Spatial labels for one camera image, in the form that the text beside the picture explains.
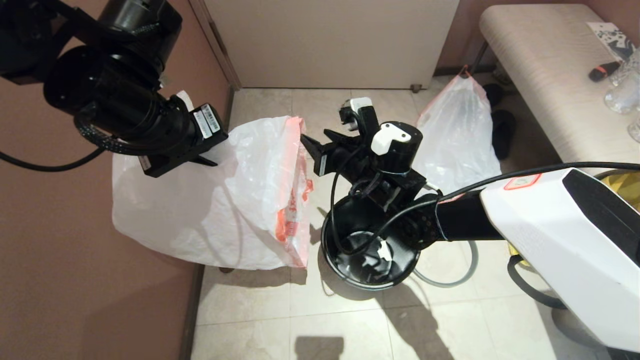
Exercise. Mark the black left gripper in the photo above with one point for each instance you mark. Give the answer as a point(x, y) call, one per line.
point(170, 155)

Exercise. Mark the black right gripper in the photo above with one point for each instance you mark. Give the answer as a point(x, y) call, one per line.
point(350, 162)

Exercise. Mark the translucent white trash bag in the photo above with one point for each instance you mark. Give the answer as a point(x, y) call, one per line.
point(200, 210)

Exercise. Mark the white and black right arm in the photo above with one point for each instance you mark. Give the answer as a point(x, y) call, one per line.
point(550, 225)

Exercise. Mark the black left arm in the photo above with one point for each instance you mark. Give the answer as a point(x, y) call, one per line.
point(110, 90)

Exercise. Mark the black trash bin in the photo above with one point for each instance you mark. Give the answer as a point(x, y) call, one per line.
point(350, 276)

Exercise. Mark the yellow bag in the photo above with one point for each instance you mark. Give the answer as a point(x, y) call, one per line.
point(630, 190)

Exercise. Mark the white door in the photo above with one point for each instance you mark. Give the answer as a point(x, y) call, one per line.
point(330, 45)

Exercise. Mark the white paper scrap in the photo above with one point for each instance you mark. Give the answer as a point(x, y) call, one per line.
point(385, 251)

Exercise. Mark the black slipper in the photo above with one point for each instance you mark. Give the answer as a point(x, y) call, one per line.
point(506, 135)
point(495, 95)

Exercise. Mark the beige bench with metal legs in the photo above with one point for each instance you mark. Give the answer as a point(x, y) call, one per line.
point(550, 75)

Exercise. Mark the black and orange remote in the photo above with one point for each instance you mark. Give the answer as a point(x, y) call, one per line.
point(604, 71)

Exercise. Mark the black and white brochure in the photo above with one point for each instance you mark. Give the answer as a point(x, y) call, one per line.
point(612, 39)

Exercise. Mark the small clear glass cup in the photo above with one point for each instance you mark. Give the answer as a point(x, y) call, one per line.
point(635, 130)

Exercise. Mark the grey ribbed rounded object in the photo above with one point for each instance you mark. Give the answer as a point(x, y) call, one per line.
point(575, 327)

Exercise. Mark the small silver wrist camera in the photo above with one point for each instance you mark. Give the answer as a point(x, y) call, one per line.
point(207, 121)
point(322, 165)

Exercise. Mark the beige door frame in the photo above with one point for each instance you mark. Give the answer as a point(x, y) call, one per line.
point(217, 50)

